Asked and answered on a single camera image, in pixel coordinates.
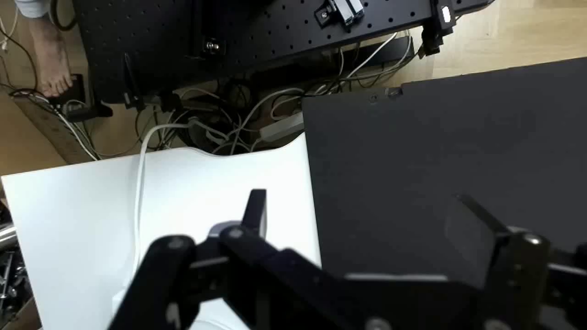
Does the bare human foot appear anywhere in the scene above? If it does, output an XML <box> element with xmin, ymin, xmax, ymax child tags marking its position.
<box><xmin>25</xmin><ymin>12</ymin><xmax>74</xmax><ymax>100</ymax></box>

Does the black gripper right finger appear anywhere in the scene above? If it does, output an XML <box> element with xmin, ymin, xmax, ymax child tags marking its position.
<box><xmin>443</xmin><ymin>195</ymin><xmax>587</xmax><ymax>330</ymax></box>

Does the black perforated breadboard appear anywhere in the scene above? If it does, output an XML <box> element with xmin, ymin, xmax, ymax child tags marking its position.
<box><xmin>71</xmin><ymin>0</ymin><xmax>493</xmax><ymax>107</ymax></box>

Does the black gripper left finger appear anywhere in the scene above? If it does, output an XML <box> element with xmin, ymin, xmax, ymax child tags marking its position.
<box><xmin>107</xmin><ymin>188</ymin><xmax>368</xmax><ymax>330</ymax></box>

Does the black stand base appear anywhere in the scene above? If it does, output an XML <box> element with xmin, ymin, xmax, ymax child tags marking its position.
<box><xmin>43</xmin><ymin>72</ymin><xmax>115</xmax><ymax>124</ymax></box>

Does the white power cable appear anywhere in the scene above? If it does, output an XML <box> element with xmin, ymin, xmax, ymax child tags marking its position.
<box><xmin>124</xmin><ymin>122</ymin><xmax>197</xmax><ymax>290</ymax></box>

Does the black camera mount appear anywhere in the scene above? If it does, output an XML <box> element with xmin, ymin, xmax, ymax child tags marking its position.
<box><xmin>419</xmin><ymin>0</ymin><xmax>461</xmax><ymax>59</ymax></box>

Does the white power strip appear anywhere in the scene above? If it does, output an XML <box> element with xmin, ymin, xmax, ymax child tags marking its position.
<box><xmin>254</xmin><ymin>113</ymin><xmax>305</xmax><ymax>142</ymax></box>

